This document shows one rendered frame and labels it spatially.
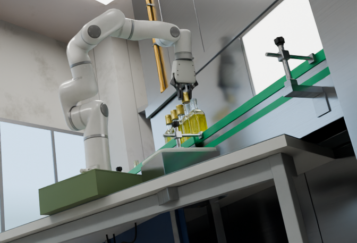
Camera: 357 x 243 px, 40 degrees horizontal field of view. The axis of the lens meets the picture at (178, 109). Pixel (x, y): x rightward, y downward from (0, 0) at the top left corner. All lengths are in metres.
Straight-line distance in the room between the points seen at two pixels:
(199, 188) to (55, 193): 0.57
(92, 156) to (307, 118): 0.82
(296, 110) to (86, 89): 0.84
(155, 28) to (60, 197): 0.77
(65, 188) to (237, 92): 0.77
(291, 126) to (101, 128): 0.75
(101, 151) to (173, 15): 0.99
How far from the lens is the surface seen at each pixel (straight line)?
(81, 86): 1.93
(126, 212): 1.70
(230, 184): 1.46
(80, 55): 1.96
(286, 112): 1.51
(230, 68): 2.06
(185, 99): 2.11
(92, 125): 1.89
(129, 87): 5.99
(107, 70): 6.03
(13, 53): 5.87
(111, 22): 1.96
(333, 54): 1.15
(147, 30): 2.05
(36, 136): 5.59
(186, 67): 2.13
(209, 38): 2.28
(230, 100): 2.05
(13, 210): 5.17
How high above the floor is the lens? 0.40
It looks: 20 degrees up
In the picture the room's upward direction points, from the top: 10 degrees counter-clockwise
